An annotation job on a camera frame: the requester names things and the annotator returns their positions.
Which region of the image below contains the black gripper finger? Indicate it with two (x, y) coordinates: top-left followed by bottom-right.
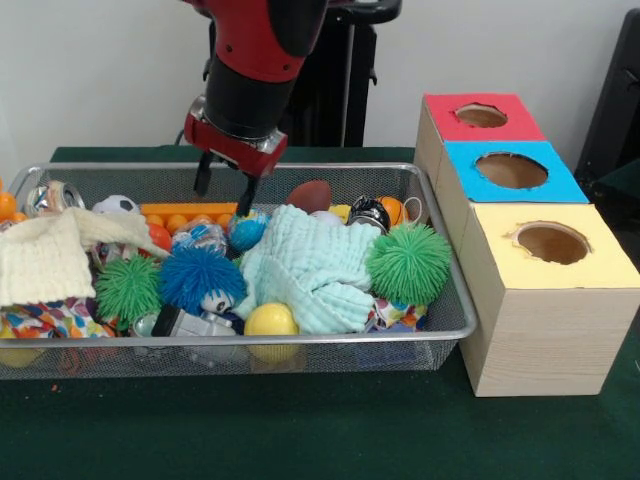
(236, 173), (260, 218)
(193, 151), (215, 198)

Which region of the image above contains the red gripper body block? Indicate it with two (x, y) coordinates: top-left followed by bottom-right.
(183, 112), (289, 179)

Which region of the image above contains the long orange block with holes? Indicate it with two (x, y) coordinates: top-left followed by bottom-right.
(139, 201), (239, 234)

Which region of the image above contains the clear packet with blue print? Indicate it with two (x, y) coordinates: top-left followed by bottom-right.
(172, 222), (230, 256)

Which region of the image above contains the blue spiky toy with face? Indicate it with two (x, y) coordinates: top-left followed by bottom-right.
(159, 247), (249, 319)

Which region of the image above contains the cream ribbed cloth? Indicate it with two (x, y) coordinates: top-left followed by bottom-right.
(0, 207), (171, 307)

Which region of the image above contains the shallow clear mesh bin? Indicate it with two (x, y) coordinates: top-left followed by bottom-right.
(0, 162), (479, 381)

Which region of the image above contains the wooden box with three holes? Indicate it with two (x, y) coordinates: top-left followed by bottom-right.
(412, 92), (640, 399)

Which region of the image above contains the colourful globe ball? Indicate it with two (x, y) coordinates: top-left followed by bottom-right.
(228, 209), (271, 252)

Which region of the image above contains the small brown football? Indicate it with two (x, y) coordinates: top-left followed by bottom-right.
(285, 180), (333, 211)

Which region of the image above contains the mint ribbed cloth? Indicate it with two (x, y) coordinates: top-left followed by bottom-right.
(232, 204), (381, 335)

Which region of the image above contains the small soccer ball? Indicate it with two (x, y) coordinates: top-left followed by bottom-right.
(92, 194), (141, 216)

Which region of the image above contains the plain yellow ball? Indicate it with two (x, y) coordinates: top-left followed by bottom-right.
(243, 302), (300, 362)

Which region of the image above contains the large green spiky ball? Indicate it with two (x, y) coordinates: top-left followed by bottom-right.
(94, 254), (164, 331)

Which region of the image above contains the black upright panel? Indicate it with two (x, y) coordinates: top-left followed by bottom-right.
(574, 7), (640, 176)

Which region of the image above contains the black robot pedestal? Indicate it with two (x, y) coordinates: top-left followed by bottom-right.
(202, 0), (404, 149)

